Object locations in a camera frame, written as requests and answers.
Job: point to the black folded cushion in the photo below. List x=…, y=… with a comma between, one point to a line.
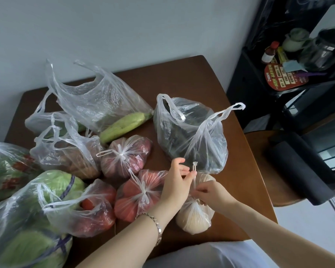
x=298, y=167

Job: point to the person's right forearm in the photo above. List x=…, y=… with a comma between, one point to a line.
x=276, y=234

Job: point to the person's left thumb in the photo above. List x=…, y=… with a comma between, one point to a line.
x=189, y=176

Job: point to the clear bag of brown potatoes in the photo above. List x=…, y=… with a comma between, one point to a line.
x=69, y=153

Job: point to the brown wooden chair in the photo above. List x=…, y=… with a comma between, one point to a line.
x=256, y=161

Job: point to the bag of greens and chillies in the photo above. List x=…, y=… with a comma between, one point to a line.
x=8, y=170

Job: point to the light blue cloth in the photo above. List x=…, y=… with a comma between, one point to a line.
x=293, y=66

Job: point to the yellow packet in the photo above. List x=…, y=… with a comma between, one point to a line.
x=282, y=55

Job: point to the person's left hand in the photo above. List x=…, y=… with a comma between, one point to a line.
x=171, y=189

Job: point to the tied bag of red apples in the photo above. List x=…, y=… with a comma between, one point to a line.
x=128, y=157

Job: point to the red round hand fan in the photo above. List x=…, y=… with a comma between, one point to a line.
x=284, y=79

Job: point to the person's right hand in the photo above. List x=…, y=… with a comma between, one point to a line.
x=215, y=193

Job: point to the clear bag with green cucumber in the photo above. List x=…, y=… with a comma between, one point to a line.
x=42, y=121

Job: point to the clear bag with corn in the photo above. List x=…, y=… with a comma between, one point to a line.
x=100, y=100

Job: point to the glass kettle with black lid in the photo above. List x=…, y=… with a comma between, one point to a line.
x=323, y=50

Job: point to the person's right fingers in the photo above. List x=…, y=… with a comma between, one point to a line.
x=201, y=191

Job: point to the clear bag of beige produce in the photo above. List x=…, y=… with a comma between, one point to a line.
x=194, y=216

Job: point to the open bag of red tomatoes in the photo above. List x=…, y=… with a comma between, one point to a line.
x=92, y=214

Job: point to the black shelf rack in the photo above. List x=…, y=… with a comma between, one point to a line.
x=248, y=75

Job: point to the brown bottle with red cap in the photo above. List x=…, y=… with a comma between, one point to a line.
x=268, y=54

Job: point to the green husked corn cob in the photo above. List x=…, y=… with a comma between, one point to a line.
x=122, y=126

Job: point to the person's left forearm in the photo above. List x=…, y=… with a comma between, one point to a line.
x=122, y=242

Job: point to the clear bag of dark eggplants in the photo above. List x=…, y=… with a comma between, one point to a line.
x=184, y=133

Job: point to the tied bag of red tomatoes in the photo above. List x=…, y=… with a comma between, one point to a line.
x=134, y=198

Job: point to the clear bag of green cabbages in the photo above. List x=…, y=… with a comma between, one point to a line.
x=22, y=220

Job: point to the green ceramic teapot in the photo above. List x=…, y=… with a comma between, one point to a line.
x=294, y=40

